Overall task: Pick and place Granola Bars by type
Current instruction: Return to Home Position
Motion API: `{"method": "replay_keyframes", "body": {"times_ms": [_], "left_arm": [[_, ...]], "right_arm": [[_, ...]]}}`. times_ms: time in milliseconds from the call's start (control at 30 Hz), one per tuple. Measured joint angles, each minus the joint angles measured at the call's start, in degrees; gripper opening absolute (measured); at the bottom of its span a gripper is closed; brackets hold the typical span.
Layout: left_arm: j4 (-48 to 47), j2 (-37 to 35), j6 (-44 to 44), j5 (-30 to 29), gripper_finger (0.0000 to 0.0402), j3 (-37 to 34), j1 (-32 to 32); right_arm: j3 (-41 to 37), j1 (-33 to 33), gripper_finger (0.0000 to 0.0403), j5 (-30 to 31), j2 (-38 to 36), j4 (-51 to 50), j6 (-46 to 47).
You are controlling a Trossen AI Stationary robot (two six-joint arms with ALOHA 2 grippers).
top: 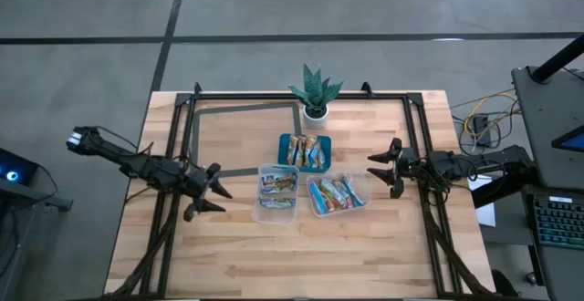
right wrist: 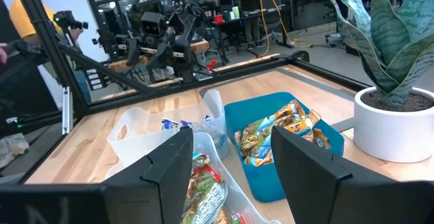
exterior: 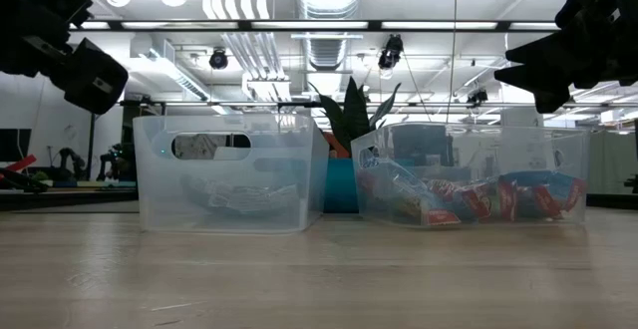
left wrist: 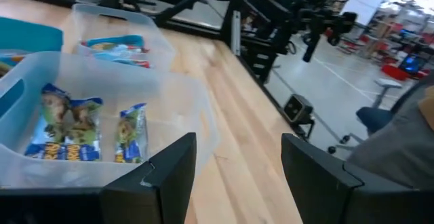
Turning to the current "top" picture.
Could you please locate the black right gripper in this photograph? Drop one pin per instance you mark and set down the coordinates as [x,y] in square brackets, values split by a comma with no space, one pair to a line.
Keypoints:
[415,166]

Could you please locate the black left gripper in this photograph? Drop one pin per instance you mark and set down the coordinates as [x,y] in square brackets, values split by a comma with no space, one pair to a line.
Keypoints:
[194,187]

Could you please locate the clear plastic bin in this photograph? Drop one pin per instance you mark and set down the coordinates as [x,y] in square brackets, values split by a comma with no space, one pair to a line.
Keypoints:
[274,215]
[363,189]

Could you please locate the blue red granola bar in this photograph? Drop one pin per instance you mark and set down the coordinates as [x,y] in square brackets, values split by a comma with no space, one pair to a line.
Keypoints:
[355,192]
[345,194]
[333,194]
[319,198]

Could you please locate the orange blue snack bar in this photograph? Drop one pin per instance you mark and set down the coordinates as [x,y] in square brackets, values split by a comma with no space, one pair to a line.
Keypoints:
[310,151]

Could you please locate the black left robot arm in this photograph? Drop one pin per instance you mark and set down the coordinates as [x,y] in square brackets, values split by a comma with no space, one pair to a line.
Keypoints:
[137,166]

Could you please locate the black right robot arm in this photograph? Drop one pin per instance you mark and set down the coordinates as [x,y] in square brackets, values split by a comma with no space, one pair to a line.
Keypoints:
[493,162]

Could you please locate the teal plastic tray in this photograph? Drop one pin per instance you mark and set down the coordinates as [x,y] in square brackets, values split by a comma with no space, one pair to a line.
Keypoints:
[282,155]

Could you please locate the potted snake plant white pot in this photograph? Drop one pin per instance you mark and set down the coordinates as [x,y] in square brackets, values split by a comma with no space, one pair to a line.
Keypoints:
[315,118]

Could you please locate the black power adapter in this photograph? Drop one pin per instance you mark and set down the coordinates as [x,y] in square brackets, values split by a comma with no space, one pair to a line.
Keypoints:
[481,125]

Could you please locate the white paper sheet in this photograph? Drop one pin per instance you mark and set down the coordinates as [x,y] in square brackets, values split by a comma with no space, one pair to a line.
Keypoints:
[486,214]

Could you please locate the black desk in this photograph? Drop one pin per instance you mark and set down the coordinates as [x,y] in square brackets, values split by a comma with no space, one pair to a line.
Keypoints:
[543,109]

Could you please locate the black computer mouse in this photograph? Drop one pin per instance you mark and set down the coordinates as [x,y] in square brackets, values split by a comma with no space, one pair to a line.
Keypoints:
[531,278]

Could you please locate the keyboard with blue keys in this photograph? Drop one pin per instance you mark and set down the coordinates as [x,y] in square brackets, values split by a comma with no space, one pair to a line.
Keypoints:
[561,223]

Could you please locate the black side table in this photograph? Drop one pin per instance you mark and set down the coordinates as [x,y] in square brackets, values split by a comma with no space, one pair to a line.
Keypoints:
[27,200]

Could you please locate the blue screen monitor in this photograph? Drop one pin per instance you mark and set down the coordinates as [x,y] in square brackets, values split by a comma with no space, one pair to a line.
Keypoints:
[572,141]

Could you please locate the black computer blue light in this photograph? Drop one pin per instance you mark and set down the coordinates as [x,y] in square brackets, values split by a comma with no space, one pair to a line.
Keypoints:
[18,169]

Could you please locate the black pole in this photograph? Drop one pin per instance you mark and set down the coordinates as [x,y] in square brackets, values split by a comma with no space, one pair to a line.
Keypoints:
[559,59]

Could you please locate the black aluminium table frame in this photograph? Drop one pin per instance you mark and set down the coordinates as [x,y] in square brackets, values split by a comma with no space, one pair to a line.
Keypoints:
[413,123]

